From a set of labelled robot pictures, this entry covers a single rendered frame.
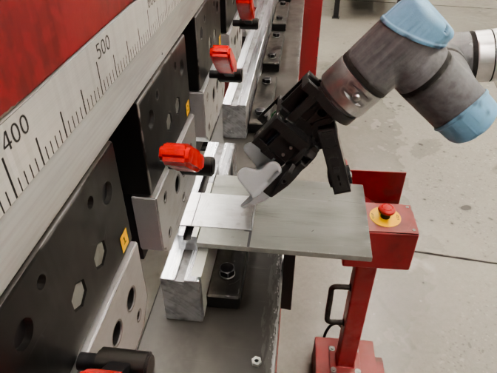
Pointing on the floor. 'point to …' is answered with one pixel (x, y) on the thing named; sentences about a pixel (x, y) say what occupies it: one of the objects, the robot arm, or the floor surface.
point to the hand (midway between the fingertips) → (253, 192)
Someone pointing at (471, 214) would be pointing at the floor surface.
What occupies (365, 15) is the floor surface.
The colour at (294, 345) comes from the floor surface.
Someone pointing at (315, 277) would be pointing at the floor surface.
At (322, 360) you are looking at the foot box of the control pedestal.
